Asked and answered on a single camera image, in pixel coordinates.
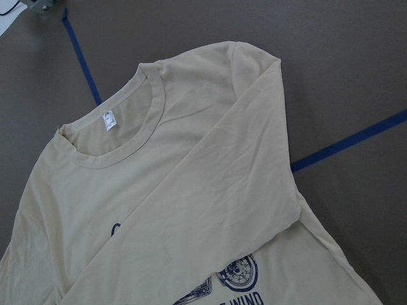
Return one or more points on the beige long sleeve printed shirt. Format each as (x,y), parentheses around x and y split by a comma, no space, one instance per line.
(177,190)

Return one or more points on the aluminium frame post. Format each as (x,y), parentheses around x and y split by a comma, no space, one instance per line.
(40,6)

